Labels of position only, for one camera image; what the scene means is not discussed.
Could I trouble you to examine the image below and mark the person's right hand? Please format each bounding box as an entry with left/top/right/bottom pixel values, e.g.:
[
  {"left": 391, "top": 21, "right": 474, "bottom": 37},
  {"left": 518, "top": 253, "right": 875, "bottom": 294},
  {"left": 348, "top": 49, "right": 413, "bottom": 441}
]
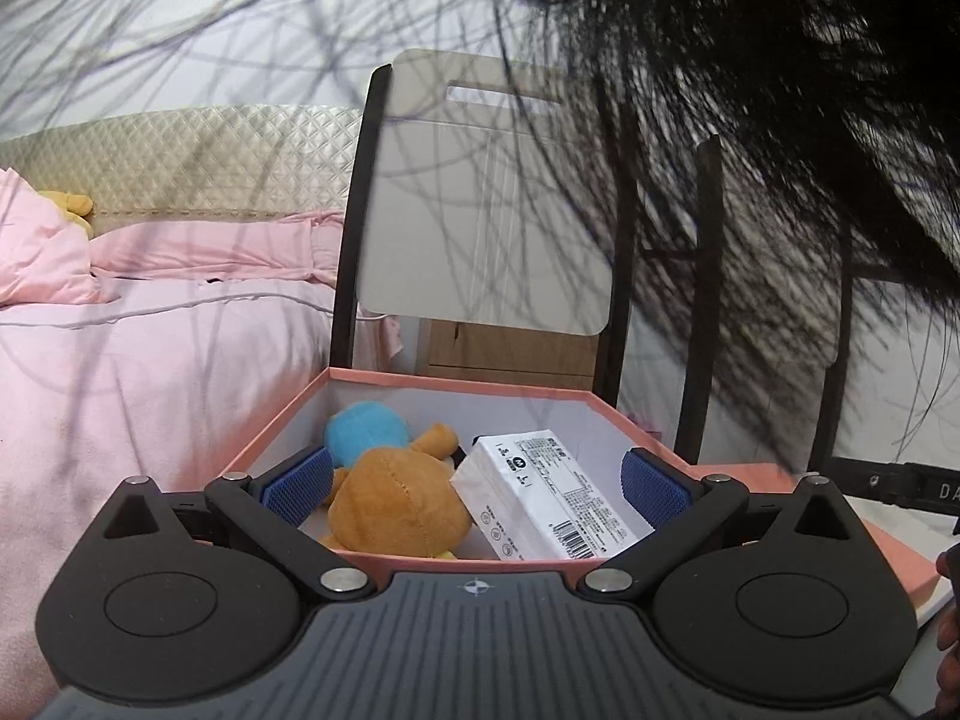
[{"left": 934, "top": 546, "right": 960, "bottom": 715}]

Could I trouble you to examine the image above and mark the person's black hair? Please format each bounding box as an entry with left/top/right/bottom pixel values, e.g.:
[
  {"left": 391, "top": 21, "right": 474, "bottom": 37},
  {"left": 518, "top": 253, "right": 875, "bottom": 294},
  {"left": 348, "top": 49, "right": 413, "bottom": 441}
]
[{"left": 0, "top": 0, "right": 960, "bottom": 485}]

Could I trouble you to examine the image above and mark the pink bed sheet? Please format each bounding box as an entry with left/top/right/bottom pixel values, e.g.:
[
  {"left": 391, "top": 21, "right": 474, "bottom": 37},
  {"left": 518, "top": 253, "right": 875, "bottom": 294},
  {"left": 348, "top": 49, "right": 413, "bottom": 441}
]
[{"left": 0, "top": 276, "right": 340, "bottom": 720}]

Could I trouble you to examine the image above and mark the beige quilted headboard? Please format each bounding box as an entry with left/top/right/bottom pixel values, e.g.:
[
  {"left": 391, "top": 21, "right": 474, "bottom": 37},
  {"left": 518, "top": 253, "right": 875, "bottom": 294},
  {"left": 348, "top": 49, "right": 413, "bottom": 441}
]
[{"left": 0, "top": 106, "right": 366, "bottom": 235}]

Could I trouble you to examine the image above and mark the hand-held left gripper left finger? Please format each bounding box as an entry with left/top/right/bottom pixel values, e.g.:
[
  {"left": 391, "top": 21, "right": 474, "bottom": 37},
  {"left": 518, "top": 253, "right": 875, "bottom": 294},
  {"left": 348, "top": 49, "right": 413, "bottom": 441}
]
[{"left": 100, "top": 444, "right": 370, "bottom": 605}]

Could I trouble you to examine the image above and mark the yellow plush toy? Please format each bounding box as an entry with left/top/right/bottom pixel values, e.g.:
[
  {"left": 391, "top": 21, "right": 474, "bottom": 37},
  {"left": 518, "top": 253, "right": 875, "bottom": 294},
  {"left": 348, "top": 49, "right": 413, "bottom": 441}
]
[{"left": 36, "top": 190, "right": 96, "bottom": 241}]

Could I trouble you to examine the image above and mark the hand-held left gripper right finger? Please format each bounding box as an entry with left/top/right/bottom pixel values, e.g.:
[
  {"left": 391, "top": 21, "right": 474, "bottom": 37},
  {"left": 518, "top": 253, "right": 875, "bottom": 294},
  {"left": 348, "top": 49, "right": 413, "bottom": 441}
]
[{"left": 576, "top": 447, "right": 861, "bottom": 604}]

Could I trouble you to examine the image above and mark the pink quilt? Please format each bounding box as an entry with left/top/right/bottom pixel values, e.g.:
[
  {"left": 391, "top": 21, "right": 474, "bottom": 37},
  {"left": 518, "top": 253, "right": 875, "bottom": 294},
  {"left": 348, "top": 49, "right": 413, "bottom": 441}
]
[{"left": 0, "top": 167, "right": 347, "bottom": 310}]

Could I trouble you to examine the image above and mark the wooden cabinet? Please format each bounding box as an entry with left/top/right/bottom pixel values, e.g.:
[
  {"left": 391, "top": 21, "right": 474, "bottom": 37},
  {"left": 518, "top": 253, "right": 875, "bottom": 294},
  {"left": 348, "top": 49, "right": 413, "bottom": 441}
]
[{"left": 426, "top": 318, "right": 602, "bottom": 392}]

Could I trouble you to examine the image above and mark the pink cardboard box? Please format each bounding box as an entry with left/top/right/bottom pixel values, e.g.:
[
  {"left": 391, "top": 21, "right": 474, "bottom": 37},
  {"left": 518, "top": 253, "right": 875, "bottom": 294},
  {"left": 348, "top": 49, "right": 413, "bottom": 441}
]
[{"left": 217, "top": 366, "right": 700, "bottom": 565}]

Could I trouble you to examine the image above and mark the grey-backed black chair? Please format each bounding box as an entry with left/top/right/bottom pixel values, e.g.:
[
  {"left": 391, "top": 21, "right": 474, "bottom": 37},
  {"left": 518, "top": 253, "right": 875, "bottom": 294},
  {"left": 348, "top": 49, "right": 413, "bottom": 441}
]
[{"left": 328, "top": 48, "right": 640, "bottom": 421}]

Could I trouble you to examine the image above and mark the blue and brown plush toy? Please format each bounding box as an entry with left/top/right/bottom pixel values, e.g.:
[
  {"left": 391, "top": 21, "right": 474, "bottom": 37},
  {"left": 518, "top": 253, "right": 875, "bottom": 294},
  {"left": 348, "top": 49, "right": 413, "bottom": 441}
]
[{"left": 318, "top": 400, "right": 475, "bottom": 560}]

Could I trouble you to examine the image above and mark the white tissue packet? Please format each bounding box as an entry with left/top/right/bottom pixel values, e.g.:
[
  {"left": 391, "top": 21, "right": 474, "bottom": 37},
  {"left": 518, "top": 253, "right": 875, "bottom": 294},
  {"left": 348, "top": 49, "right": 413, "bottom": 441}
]
[{"left": 450, "top": 430, "right": 658, "bottom": 563}]

